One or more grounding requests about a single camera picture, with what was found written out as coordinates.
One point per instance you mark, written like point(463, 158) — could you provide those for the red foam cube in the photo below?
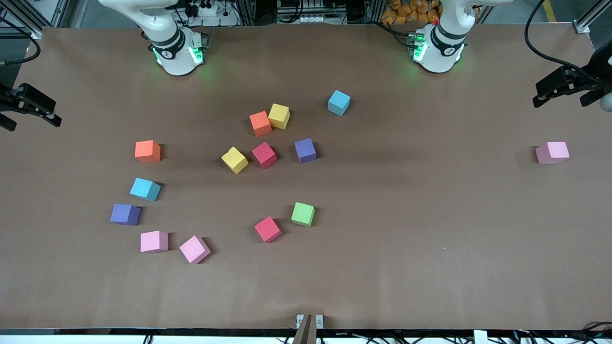
point(267, 229)
point(264, 155)

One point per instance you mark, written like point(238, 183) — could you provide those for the purple foam cube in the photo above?
point(305, 150)
point(125, 214)

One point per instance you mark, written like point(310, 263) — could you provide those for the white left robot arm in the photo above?
point(442, 52)

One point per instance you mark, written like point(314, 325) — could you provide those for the brown paper table cover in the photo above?
point(430, 263)

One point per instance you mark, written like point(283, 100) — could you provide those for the blue foam cube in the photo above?
point(145, 189)
point(339, 102)

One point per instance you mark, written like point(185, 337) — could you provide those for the green foam cube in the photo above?
point(302, 214)

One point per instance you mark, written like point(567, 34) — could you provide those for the bag of orange fruits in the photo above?
point(404, 12)

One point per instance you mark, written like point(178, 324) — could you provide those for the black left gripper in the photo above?
point(589, 79)

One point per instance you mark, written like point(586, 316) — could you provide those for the orange foam cube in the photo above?
point(260, 124)
point(147, 151)

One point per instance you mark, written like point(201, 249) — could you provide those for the white power strip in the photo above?
point(313, 19)
point(208, 10)

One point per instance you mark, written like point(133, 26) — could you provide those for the yellow foam cube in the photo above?
point(278, 116)
point(234, 160)

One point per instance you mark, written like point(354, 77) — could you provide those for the small white box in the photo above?
point(480, 337)

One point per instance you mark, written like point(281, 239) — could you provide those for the pink foam cube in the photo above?
point(194, 249)
point(552, 153)
point(154, 241)

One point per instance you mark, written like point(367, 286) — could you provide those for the aluminium frame profile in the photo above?
point(582, 27)
point(24, 32)

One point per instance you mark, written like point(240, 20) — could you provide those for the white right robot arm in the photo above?
point(177, 57)

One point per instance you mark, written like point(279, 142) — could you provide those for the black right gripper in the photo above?
point(5, 101)

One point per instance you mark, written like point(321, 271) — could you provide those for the small metal bracket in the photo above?
point(300, 321)

